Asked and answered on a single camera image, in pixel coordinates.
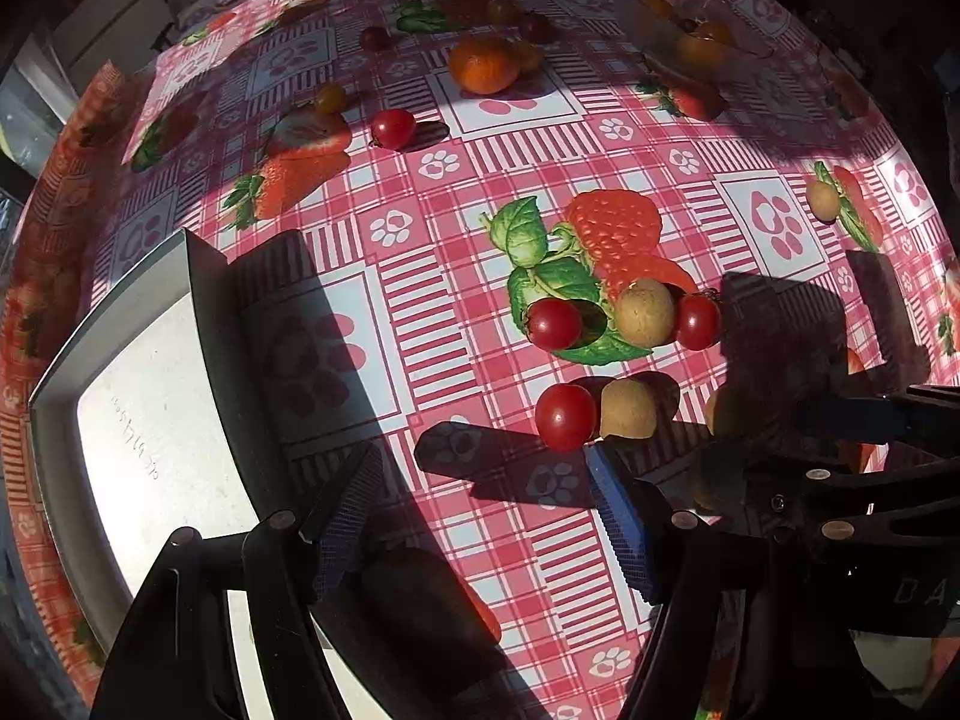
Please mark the white plastic tray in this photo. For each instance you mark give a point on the white plastic tray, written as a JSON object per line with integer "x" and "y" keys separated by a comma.
{"x": 183, "y": 399}

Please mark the red cherry tomato mid left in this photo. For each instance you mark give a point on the red cherry tomato mid left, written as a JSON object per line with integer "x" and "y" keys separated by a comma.
{"x": 393, "y": 128}

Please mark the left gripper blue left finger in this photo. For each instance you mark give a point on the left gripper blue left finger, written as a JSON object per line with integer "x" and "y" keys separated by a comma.
{"x": 339, "y": 515}

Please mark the orange tomato in bowl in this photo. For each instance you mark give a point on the orange tomato in bowl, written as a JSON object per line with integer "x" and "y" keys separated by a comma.
{"x": 716, "y": 32}
{"x": 700, "y": 56}
{"x": 662, "y": 9}

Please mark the red checkered strawberry tablecloth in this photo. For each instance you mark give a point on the red checkered strawberry tablecloth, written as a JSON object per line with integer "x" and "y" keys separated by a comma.
{"x": 600, "y": 166}

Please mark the red cherry tomato with stem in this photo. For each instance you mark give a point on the red cherry tomato with stem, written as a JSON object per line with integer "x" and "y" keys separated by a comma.
{"x": 698, "y": 321}

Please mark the yellow tomato far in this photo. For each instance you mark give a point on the yellow tomato far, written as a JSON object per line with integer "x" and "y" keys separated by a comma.
{"x": 503, "y": 12}

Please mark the tan longan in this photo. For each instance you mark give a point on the tan longan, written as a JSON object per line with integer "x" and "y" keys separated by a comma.
{"x": 823, "y": 200}
{"x": 644, "y": 313}
{"x": 629, "y": 409}

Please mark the orange tomato in bowl front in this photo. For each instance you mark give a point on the orange tomato in bowl front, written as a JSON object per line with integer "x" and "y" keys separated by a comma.
{"x": 700, "y": 56}

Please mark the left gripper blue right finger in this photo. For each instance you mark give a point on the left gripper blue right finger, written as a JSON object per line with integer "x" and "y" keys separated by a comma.
{"x": 636, "y": 517}

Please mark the dark red cherry tomato far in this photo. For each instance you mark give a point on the dark red cherry tomato far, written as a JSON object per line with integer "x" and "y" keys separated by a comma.
{"x": 375, "y": 39}

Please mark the clear glass fruit bowl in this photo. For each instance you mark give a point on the clear glass fruit bowl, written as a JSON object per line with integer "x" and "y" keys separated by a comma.
{"x": 656, "y": 39}

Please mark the large mandarin orange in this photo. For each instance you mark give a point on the large mandarin orange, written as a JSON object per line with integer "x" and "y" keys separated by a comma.
{"x": 484, "y": 65}

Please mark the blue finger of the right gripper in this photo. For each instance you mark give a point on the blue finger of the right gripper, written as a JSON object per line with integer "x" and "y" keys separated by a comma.
{"x": 925, "y": 418}

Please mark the dark red tomato far right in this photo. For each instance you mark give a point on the dark red tomato far right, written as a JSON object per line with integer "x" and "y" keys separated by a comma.
{"x": 536, "y": 28}

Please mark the orange tomato in bowl left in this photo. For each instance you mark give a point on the orange tomato in bowl left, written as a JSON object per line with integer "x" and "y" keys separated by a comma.
{"x": 662, "y": 9}

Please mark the orange tomato in bowl right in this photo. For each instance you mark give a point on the orange tomato in bowl right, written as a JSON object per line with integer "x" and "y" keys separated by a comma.
{"x": 716, "y": 32}

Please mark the yellow tomato on strawberry print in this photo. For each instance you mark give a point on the yellow tomato on strawberry print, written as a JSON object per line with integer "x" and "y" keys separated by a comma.
{"x": 330, "y": 99}

